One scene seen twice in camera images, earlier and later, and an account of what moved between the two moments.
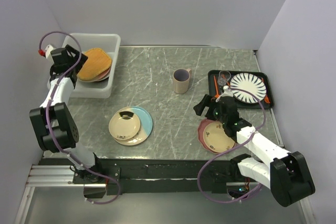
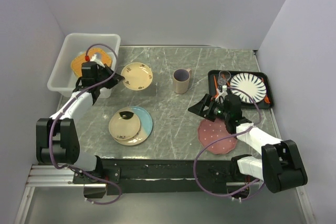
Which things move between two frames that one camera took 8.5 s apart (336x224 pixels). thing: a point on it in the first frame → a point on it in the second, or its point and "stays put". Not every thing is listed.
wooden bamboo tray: [98, 60] stays put
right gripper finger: [210, 112] stays put
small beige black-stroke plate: [124, 125] stays put
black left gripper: [82, 60] → [114, 81]
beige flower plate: [216, 139] → [138, 76]
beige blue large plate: [146, 122] stays put
